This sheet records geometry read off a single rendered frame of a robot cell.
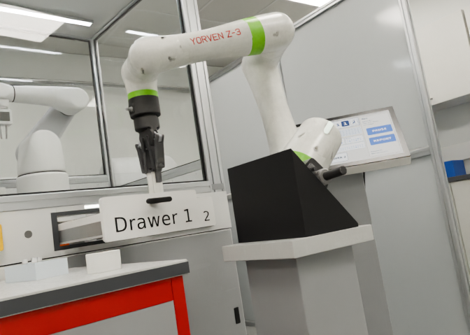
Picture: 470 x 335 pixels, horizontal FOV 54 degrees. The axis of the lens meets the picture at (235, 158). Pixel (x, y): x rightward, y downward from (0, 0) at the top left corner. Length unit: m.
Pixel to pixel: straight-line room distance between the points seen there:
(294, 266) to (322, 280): 0.08
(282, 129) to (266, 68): 0.23
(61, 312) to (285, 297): 0.53
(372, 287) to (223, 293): 0.59
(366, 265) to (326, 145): 0.80
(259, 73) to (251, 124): 1.97
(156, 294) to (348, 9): 2.31
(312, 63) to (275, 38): 1.62
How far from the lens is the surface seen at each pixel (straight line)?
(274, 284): 1.18
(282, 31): 1.49
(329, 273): 1.18
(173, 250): 1.68
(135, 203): 1.23
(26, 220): 1.47
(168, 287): 0.97
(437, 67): 4.45
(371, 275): 1.97
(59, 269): 1.18
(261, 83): 1.56
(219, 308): 1.80
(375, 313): 2.00
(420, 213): 2.62
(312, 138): 1.27
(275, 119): 1.50
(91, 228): 1.29
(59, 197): 1.51
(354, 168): 1.86
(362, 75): 2.82
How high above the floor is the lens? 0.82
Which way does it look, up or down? 8 degrees up
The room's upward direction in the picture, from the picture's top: 9 degrees counter-clockwise
